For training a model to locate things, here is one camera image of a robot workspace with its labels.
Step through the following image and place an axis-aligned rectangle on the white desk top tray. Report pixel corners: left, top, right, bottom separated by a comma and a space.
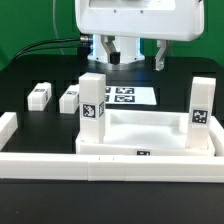
76, 109, 215, 156

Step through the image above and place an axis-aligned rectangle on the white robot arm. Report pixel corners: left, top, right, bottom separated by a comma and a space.
75, 0, 204, 71

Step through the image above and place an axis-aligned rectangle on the fiducial marker sheet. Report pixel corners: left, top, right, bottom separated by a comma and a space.
106, 86, 157, 105

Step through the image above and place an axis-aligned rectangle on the thin white cable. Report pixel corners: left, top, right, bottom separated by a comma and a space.
52, 0, 66, 57

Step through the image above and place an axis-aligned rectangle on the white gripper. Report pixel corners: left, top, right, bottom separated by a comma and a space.
75, 0, 204, 71

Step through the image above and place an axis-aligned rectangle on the black cable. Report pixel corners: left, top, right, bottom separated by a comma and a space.
8, 34, 94, 66

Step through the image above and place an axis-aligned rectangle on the white U-shaped fence wall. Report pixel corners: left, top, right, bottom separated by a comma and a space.
0, 112, 224, 183

